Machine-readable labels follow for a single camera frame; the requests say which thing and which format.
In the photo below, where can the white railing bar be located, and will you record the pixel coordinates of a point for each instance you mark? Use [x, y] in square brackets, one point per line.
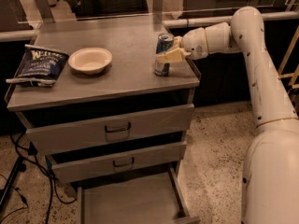
[168, 24]

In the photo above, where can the grey drawer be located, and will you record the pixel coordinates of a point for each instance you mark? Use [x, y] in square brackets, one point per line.
[146, 196]
[74, 171]
[87, 133]

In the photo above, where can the black tripod leg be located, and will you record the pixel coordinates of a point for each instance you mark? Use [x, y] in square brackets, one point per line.
[4, 192]

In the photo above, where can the bottom grey drawer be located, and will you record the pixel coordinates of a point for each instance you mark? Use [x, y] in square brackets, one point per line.
[146, 196]

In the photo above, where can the redbull can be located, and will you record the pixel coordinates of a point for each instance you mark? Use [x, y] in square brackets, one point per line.
[164, 44]

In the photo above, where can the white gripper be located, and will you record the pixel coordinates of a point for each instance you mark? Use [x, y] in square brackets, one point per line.
[193, 43]

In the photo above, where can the grey drawer cabinet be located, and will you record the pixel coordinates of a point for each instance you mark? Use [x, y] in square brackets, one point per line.
[127, 85]

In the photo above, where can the clear acrylic barrier panel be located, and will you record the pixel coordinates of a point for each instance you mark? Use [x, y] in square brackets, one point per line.
[34, 11]

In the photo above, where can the blue kettle chips bag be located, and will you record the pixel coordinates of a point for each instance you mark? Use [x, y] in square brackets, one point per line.
[40, 67]

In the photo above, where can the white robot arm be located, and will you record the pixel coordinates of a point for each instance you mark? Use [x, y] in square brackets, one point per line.
[270, 180]

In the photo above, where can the middle grey drawer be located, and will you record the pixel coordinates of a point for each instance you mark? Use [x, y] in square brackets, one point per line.
[74, 171]

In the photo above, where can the top grey drawer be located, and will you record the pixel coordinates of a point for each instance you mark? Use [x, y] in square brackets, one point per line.
[87, 133]

